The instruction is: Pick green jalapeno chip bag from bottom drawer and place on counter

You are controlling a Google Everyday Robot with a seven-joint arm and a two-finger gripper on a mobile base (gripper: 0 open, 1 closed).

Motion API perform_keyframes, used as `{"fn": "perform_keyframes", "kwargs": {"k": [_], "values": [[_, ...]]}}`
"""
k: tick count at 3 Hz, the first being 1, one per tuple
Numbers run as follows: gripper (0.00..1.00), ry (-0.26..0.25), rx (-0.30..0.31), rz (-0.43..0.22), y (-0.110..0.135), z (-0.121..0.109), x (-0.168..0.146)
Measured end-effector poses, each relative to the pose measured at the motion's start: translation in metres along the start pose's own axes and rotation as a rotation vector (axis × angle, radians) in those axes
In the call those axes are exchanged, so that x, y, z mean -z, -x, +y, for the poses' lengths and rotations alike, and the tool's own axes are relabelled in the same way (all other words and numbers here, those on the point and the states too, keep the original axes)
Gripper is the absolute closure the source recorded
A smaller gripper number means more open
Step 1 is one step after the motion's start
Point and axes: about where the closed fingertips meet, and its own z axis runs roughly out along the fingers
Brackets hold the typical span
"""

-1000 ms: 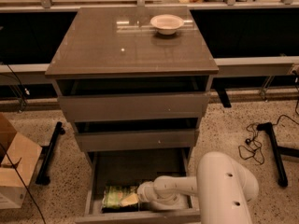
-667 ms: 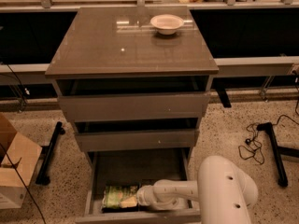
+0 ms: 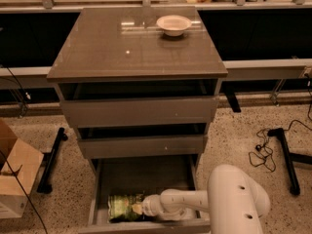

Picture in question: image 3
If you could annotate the white bowl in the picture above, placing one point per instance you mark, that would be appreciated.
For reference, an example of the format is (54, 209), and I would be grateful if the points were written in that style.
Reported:
(173, 25)

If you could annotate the grey top drawer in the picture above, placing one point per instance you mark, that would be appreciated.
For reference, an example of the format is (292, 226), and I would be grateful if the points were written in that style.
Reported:
(139, 111)

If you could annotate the grey drawer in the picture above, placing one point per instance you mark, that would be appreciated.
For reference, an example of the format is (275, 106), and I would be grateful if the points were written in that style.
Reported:
(136, 141)
(139, 111)
(146, 176)

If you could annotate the grey middle drawer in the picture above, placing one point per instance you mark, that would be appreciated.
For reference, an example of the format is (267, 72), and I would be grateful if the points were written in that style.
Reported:
(136, 141)

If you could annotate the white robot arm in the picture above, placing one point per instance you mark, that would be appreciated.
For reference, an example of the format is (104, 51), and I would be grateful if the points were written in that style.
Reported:
(232, 203)

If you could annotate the grey horizontal rail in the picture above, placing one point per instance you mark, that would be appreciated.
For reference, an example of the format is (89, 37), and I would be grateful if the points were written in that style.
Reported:
(238, 70)

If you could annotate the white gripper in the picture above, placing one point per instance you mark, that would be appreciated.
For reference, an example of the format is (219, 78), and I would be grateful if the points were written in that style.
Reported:
(150, 205)

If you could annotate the grey bottom drawer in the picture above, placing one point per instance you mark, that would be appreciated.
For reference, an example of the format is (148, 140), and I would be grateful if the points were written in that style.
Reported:
(146, 176)

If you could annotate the black right stand leg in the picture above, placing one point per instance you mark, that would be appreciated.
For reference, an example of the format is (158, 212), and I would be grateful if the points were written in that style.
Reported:
(290, 158)

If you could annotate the black left stand leg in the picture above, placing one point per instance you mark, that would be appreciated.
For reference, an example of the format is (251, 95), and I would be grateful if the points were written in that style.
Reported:
(44, 184)

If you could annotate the black stand leg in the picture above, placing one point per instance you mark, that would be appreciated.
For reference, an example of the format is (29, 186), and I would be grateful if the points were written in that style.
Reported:
(44, 184)
(290, 158)

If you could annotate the cardboard box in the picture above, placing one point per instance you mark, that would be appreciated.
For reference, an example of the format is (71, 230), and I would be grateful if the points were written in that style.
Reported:
(20, 163)

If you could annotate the grey drawer cabinet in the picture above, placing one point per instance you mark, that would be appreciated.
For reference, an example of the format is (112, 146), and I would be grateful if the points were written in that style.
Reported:
(118, 53)

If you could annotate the green jalapeno chip bag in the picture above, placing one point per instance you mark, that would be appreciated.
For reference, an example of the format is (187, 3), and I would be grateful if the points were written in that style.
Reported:
(120, 207)

